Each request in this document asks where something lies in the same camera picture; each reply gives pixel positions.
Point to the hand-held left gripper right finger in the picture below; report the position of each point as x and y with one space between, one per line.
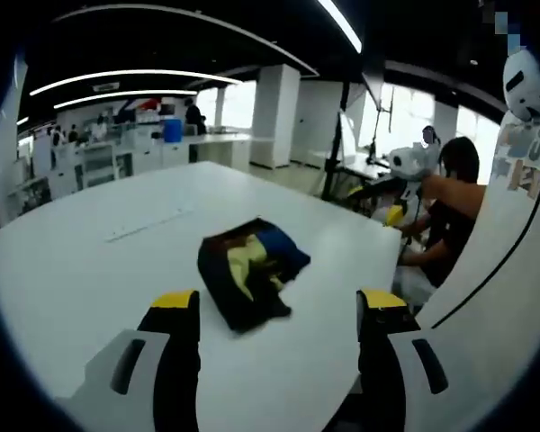
382 360

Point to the thin grey table strip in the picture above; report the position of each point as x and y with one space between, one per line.
148 223

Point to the white lab cabinet row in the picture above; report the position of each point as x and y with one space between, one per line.
108 162

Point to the black tripod stand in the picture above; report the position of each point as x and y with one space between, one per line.
335 148

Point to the white office desk row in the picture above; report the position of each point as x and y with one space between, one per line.
220 148

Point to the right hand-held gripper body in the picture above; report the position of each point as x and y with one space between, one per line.
411 162

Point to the blue plastic barrel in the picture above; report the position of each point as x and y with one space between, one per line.
173 130

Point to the yellow blue grey garment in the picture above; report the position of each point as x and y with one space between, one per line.
252 270

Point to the person's white printed shirt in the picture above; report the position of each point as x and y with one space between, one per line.
490 270

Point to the short ceiling light strip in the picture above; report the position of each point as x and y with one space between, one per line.
126 95

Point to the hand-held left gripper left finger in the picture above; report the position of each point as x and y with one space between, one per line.
162 360

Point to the long ceiling light strip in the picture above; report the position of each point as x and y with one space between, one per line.
135 77

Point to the white chest-worn device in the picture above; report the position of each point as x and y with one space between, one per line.
528 85

